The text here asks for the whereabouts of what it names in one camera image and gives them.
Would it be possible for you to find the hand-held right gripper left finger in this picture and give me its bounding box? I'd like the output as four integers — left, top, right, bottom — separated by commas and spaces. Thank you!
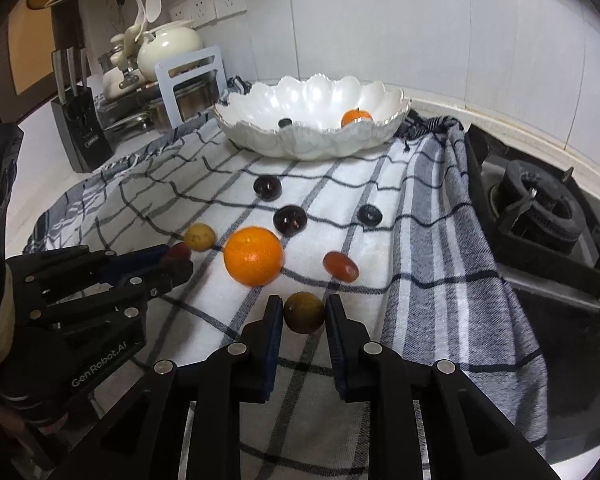
47, 295, 285, 480

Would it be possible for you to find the black knife block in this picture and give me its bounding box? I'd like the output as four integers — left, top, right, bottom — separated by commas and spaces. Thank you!
50, 85, 115, 173

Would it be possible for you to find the steel handled knife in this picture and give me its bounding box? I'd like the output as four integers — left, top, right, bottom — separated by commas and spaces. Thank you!
65, 47, 78, 96
51, 50, 65, 101

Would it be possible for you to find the grey checked cloth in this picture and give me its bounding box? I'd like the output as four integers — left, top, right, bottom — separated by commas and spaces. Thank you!
22, 76, 551, 480

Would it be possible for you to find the cream ceramic teapot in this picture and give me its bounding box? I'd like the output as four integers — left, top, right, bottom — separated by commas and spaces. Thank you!
137, 20, 203, 81

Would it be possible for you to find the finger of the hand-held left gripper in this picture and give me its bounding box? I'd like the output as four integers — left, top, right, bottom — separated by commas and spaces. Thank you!
30, 261, 194, 333
7, 244, 171, 306

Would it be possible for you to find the dark plum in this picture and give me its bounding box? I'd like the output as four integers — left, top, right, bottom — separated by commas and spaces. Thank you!
253, 175, 282, 202
273, 205, 308, 237

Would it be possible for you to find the glass pot lid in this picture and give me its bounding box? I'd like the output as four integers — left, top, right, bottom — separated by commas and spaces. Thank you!
97, 109, 157, 138

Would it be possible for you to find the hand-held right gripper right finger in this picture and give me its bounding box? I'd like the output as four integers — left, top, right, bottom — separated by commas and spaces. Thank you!
325, 294, 563, 480

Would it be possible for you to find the brown-green round fruit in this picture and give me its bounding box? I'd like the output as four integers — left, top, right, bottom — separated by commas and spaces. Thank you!
283, 291, 327, 333

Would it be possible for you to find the steel pot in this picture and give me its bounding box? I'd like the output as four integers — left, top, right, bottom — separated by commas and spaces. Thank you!
150, 72, 222, 128

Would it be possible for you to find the black stove burner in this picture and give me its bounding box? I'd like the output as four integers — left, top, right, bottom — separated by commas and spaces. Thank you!
490, 160, 588, 243

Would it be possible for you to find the glass jar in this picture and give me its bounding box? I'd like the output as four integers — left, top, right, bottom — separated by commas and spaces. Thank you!
97, 45, 128, 86

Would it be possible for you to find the orange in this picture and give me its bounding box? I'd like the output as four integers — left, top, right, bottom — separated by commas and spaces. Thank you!
341, 109, 374, 129
223, 227, 285, 287

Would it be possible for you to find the red grape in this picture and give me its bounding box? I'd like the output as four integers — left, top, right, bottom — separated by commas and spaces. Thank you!
323, 252, 360, 282
161, 241, 192, 262

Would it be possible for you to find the grey dish rack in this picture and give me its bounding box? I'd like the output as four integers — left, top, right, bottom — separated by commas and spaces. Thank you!
155, 46, 226, 128

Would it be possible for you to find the yellow-brown longan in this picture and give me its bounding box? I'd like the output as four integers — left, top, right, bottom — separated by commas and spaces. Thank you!
183, 224, 216, 252

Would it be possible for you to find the white scalloped bowl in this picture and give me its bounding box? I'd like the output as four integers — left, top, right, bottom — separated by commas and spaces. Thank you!
214, 74, 412, 161

